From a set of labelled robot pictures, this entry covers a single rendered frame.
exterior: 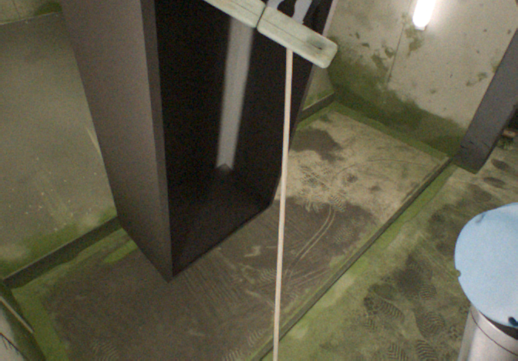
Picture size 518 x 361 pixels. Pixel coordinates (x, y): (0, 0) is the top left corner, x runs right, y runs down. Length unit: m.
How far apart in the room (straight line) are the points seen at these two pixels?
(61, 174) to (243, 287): 1.14
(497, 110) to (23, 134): 2.77
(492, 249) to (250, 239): 1.76
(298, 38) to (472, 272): 0.47
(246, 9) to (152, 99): 0.25
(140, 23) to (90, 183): 1.60
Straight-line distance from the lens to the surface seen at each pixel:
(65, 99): 2.20
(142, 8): 0.66
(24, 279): 2.25
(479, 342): 0.53
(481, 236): 0.45
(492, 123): 2.82
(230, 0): 0.72
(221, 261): 2.04
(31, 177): 2.15
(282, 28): 0.70
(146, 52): 0.69
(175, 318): 1.91
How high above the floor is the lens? 1.72
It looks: 41 degrees down
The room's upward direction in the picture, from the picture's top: straight up
